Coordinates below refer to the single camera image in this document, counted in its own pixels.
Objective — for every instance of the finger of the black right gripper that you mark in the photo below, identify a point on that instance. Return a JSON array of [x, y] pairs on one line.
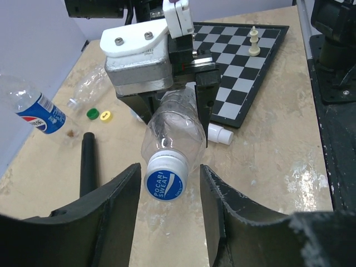
[[206, 88], [143, 104]]

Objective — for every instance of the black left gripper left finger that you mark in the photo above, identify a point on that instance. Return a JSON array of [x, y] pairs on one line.
[[95, 230]]

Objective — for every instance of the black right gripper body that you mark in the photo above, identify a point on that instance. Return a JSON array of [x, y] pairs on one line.
[[186, 61]]

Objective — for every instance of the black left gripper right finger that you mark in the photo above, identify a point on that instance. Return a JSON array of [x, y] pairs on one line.
[[241, 232]]

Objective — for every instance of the yellow bottle cap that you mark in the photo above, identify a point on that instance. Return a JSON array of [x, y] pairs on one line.
[[106, 116]]

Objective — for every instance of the clear bottle blue cap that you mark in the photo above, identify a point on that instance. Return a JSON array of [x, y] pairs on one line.
[[173, 145]]

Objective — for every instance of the green bottle cap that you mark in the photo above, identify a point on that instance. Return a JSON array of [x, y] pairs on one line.
[[92, 114]]

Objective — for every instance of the clear plastic bottle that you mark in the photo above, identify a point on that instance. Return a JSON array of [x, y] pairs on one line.
[[90, 89]]

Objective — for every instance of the Pepsi bottle blue label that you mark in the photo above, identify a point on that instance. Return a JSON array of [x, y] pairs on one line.
[[40, 112]]

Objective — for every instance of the black white chessboard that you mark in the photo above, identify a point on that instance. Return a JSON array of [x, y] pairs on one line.
[[241, 74]]

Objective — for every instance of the white microphone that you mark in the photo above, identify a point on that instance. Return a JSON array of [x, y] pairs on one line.
[[219, 135]]

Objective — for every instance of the black microphone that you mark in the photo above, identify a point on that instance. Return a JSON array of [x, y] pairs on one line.
[[89, 177]]

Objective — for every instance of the cream chess piece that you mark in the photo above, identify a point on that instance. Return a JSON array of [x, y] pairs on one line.
[[254, 49]]

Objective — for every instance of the aluminium table frame rail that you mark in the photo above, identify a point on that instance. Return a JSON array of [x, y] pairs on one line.
[[305, 8]]

